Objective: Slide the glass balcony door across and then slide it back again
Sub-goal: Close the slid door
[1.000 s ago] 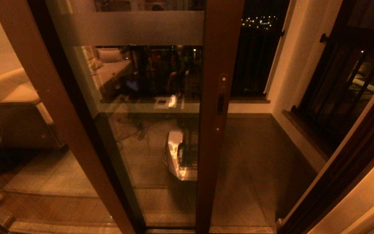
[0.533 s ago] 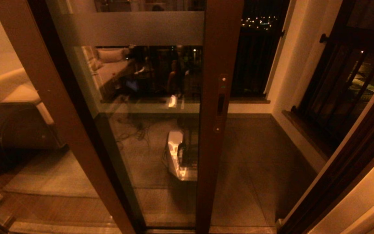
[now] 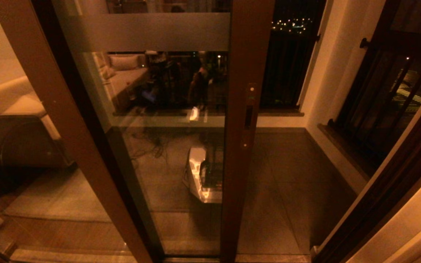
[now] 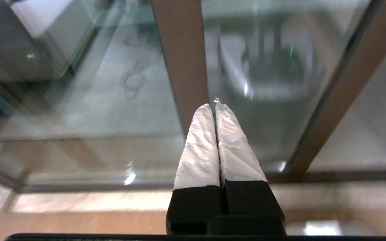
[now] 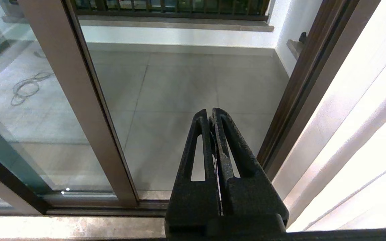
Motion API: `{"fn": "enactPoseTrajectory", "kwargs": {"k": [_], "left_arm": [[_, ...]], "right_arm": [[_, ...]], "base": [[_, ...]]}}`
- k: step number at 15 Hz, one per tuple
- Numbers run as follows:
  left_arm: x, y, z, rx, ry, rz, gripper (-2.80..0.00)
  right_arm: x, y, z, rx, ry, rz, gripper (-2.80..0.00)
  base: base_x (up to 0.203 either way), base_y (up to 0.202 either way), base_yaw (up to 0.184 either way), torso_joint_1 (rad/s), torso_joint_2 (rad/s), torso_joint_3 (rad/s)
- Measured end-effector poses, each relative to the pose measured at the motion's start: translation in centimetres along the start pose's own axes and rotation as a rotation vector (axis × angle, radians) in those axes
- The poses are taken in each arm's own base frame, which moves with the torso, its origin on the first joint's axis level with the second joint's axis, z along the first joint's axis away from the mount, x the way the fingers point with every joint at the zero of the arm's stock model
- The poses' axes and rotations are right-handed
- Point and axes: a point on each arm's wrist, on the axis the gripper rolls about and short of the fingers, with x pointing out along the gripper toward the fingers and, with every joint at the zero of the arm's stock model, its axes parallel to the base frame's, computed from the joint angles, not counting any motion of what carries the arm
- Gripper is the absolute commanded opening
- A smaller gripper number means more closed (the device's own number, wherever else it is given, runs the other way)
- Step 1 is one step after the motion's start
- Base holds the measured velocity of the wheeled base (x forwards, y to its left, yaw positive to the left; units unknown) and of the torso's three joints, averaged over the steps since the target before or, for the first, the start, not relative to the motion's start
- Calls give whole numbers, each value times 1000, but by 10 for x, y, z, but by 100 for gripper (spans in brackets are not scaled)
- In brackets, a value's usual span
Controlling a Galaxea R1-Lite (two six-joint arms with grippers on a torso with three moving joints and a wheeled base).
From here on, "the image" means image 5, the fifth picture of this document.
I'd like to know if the dark brown door jamb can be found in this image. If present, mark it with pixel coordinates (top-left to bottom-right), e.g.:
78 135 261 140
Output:
257 0 381 183

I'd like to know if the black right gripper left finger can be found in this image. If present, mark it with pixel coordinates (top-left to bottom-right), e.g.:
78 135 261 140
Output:
165 109 222 236

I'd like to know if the metal door floor track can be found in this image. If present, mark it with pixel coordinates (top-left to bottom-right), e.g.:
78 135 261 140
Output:
44 190 171 217

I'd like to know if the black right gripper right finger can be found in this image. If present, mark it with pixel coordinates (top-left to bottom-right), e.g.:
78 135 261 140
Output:
212 107 289 230

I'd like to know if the brown framed sliding glass door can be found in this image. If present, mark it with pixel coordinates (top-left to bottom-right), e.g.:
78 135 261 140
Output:
0 0 140 209

